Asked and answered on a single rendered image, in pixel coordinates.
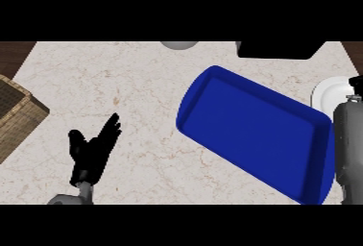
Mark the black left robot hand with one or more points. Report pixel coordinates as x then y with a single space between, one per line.
95 150

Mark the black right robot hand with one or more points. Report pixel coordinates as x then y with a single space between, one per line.
356 84

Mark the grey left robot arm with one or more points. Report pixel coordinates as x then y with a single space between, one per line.
85 194

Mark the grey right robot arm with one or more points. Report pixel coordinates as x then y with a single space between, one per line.
350 150

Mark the white plate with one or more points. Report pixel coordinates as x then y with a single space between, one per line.
328 93

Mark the blue plastic tray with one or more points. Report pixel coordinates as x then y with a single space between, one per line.
256 134

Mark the wicker basket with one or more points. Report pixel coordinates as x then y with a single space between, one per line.
17 118

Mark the black appliance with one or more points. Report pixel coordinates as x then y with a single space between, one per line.
280 50

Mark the grey round object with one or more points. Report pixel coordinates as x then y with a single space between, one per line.
179 44

